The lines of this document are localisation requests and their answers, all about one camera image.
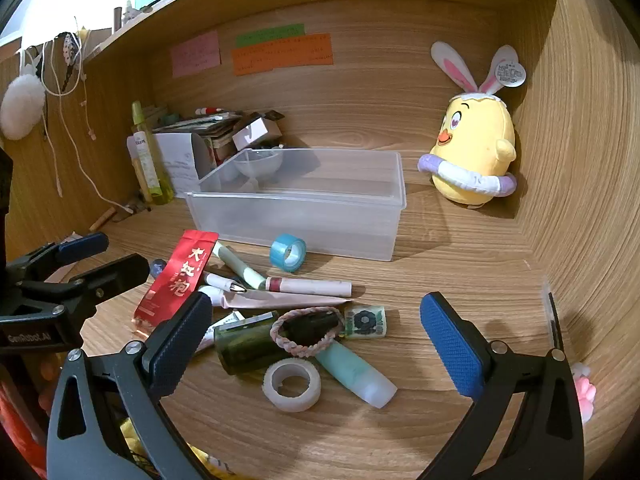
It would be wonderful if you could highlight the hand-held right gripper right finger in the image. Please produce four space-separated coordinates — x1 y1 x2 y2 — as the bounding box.
419 291 586 480

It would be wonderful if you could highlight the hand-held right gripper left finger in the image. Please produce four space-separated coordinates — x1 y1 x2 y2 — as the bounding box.
46 291 214 480

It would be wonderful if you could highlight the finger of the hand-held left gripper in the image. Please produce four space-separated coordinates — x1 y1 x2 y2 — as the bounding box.
7 232 110 282
29 254 151 319

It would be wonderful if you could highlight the red foil packet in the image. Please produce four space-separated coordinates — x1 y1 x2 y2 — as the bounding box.
132 230 220 333

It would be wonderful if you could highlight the dark green bottle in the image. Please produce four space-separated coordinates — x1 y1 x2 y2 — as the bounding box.
214 311 301 376

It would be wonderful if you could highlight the teal squeeze tube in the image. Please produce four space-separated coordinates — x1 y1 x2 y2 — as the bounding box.
315 335 398 408

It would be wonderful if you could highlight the pink braided hair tie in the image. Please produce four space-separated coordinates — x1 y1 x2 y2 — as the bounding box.
270 307 346 358

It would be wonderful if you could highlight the black cylindrical case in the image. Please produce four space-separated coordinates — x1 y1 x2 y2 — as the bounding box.
277 308 346 356

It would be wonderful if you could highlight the white pen with red band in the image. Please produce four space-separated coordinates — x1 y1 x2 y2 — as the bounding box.
265 276 352 297

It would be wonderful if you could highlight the clear plastic storage bin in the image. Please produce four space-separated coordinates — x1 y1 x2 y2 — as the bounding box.
186 147 407 262

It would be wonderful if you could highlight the brown stick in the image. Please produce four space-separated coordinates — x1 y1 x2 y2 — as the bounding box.
90 207 119 231

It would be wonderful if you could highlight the white pen with metal nib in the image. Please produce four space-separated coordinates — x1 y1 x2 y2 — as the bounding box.
201 272 247 295

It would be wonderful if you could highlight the green flower print packet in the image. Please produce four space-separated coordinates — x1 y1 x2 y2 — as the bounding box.
344 306 389 339

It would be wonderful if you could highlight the yellow-green bottle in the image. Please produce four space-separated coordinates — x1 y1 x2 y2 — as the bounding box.
131 101 176 206

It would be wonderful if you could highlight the flat white tube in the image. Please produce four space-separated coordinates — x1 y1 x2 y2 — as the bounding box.
197 285 355 311

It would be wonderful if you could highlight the pale green tube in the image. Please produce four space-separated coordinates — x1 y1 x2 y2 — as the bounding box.
212 241 267 290

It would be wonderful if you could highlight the orange cloth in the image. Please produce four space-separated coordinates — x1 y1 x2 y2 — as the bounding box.
0 355 51 480

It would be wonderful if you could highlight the white tape roll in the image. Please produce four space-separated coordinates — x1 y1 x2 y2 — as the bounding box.
262 358 322 413

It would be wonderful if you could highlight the white open cardboard box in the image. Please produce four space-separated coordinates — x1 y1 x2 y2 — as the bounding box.
152 131 217 198

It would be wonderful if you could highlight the pink plush toy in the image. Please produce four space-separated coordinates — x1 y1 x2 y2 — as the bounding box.
572 362 597 423

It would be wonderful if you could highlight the blue tape roll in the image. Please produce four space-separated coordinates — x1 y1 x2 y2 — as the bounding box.
269 233 307 273

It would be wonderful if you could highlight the white fluffy pompom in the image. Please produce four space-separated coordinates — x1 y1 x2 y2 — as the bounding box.
0 74 47 141

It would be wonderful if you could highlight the stack of paper packets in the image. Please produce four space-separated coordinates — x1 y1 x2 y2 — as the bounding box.
160 110 241 135

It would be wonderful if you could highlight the white bowl with items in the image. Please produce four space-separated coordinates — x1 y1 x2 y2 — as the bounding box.
232 149 283 181

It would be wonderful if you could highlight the small white box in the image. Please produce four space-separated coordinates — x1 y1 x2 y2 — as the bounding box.
231 109 284 150

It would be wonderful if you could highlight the yellow chick plush toy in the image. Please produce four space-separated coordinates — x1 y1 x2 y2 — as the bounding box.
417 41 529 206

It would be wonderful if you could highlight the pink paper note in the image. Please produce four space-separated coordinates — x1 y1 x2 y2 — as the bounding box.
171 30 222 78

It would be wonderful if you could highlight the orange paper note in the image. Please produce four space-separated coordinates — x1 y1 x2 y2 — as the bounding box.
231 33 334 77

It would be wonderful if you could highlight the green paper note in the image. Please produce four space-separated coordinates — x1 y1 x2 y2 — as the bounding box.
235 23 306 46

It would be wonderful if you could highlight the white cable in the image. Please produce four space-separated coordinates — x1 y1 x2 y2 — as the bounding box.
42 17 118 211

